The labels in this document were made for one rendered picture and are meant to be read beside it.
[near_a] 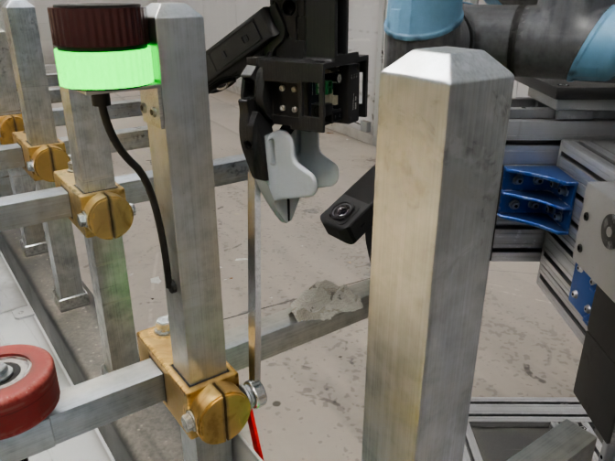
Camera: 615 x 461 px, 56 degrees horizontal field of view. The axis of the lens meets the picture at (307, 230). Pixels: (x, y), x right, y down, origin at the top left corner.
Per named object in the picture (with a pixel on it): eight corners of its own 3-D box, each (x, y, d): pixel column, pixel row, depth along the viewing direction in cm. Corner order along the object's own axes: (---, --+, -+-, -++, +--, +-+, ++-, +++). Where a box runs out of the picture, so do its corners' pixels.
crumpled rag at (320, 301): (334, 280, 68) (334, 262, 67) (372, 305, 63) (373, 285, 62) (270, 303, 63) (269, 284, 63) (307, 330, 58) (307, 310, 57)
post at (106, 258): (134, 382, 80) (81, 8, 61) (144, 396, 77) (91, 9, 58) (109, 392, 78) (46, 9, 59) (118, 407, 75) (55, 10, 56)
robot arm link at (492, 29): (521, 71, 70) (500, 84, 62) (431, 65, 75) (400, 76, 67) (531, 2, 67) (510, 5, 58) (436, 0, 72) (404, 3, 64)
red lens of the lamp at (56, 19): (131, 37, 42) (127, 5, 41) (164, 44, 37) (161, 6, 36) (42, 41, 38) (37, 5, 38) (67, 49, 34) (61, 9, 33)
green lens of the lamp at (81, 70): (134, 73, 43) (131, 41, 42) (167, 83, 38) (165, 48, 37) (48, 80, 39) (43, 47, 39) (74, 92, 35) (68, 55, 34)
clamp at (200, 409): (187, 357, 61) (183, 315, 59) (253, 430, 51) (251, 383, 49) (135, 376, 58) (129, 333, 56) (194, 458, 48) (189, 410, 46)
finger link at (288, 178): (308, 243, 50) (307, 137, 46) (255, 229, 53) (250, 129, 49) (329, 230, 52) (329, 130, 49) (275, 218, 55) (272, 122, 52)
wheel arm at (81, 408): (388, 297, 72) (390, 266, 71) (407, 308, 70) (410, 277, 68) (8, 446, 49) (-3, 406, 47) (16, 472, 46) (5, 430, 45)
